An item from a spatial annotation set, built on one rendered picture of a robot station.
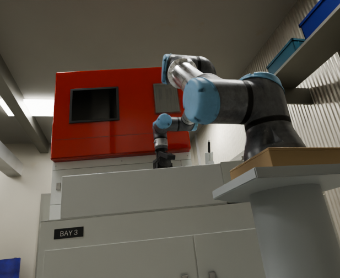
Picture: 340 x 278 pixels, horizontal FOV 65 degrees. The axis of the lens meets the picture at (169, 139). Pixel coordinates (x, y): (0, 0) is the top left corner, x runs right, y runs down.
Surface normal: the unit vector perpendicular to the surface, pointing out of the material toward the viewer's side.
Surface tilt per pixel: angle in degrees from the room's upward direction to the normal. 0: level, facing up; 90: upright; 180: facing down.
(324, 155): 90
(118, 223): 90
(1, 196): 90
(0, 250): 90
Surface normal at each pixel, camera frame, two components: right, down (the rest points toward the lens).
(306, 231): -0.11, -0.36
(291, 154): 0.21, -0.38
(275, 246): -0.78, -0.15
